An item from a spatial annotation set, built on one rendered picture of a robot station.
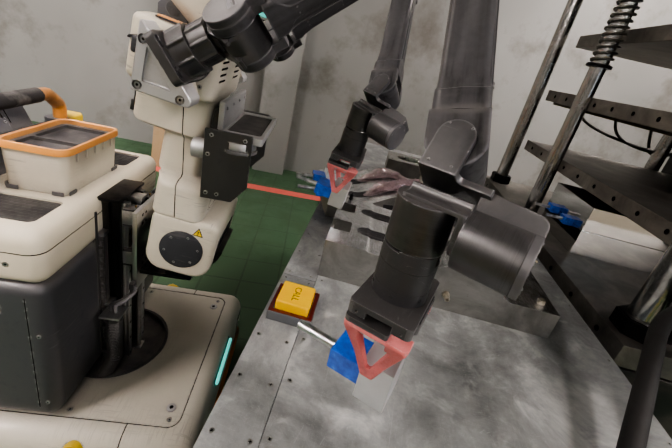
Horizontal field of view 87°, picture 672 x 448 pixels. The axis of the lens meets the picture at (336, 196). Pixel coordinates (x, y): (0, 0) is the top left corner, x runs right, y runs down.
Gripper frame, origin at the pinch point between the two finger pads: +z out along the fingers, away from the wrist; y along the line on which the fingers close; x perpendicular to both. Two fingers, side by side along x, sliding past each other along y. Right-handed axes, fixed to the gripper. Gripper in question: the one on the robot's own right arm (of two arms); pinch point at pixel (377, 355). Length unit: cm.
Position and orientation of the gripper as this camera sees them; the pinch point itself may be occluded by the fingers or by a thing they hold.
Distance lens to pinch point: 43.8
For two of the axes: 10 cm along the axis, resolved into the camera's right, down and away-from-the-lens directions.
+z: -2.0, 9.1, 3.7
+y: 4.8, -2.4, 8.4
